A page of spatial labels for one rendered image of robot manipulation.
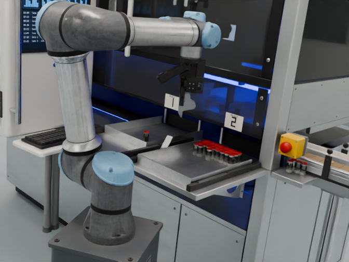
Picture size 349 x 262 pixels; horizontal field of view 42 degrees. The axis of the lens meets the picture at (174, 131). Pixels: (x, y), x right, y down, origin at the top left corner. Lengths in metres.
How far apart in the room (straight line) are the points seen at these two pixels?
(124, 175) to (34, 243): 1.68
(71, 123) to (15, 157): 2.00
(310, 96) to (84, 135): 0.93
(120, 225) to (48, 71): 1.04
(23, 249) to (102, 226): 1.55
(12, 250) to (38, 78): 1.11
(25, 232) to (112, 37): 2.02
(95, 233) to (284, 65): 0.86
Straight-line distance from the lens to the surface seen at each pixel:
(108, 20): 1.15
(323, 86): 1.94
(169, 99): 2.02
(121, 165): 1.27
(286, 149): 1.65
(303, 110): 1.84
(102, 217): 1.31
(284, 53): 1.67
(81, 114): 1.31
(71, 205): 2.80
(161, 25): 1.27
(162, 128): 2.09
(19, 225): 3.07
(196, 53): 1.56
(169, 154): 1.76
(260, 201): 1.81
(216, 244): 2.01
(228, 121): 1.82
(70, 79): 1.27
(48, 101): 2.20
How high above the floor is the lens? 1.47
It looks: 17 degrees down
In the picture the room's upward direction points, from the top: 6 degrees clockwise
